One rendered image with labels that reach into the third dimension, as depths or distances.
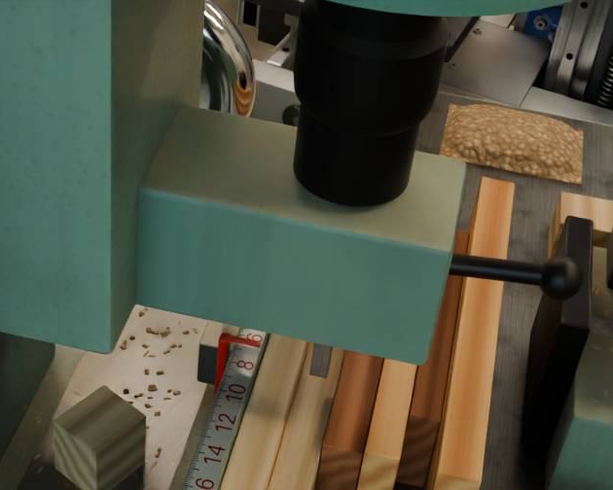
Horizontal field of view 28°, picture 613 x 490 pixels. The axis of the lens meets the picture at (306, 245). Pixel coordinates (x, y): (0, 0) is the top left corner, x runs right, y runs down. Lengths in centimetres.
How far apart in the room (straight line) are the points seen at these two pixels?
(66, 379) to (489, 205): 30
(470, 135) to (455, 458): 36
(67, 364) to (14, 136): 36
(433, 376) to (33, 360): 27
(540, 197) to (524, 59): 52
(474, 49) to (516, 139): 49
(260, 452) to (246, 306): 7
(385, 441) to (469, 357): 6
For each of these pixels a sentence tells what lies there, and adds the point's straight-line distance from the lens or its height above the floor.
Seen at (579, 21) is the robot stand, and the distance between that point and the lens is 129.
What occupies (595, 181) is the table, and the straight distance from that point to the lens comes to 87.
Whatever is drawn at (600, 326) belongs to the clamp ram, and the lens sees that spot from 66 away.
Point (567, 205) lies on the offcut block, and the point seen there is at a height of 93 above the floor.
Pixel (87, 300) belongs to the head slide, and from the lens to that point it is 52.
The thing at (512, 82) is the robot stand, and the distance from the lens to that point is 131.
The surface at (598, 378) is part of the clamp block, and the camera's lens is 63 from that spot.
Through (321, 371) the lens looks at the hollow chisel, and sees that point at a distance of 61.
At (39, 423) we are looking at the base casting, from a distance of 79.
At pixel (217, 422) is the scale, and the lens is 58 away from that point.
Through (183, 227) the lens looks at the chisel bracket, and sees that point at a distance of 53.
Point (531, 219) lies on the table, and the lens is 82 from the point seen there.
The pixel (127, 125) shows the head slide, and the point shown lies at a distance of 48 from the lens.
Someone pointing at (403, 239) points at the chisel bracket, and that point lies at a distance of 51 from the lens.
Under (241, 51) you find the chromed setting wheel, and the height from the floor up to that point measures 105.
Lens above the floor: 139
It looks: 39 degrees down
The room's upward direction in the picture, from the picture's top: 8 degrees clockwise
